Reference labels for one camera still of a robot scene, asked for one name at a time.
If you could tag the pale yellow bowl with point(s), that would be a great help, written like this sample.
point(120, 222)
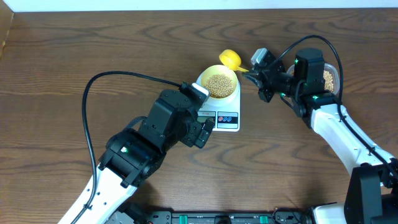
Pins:
point(218, 70)

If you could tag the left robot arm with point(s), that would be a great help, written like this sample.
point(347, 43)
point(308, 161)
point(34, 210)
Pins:
point(132, 156)

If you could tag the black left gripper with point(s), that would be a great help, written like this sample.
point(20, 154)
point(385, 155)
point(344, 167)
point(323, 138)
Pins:
point(199, 134)

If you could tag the clear plastic container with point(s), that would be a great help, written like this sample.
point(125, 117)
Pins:
point(316, 80)

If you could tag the yellow measuring scoop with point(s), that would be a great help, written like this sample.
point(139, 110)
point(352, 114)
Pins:
point(232, 60)

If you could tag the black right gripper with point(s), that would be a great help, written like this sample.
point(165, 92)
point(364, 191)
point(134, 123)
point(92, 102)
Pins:
point(262, 84)

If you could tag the pile of soybeans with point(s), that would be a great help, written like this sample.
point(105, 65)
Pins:
point(328, 80)

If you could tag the white digital kitchen scale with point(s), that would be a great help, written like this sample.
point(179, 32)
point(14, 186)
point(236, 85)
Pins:
point(226, 112)

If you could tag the soybeans in yellow bowl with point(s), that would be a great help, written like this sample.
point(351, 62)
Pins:
point(220, 86)

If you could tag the wooden panel at left edge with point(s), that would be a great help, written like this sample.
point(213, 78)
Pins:
point(6, 18)

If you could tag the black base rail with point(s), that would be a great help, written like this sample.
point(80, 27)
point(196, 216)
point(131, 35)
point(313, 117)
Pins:
point(131, 213)

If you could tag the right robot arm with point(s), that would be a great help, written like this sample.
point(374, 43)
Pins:
point(372, 191)

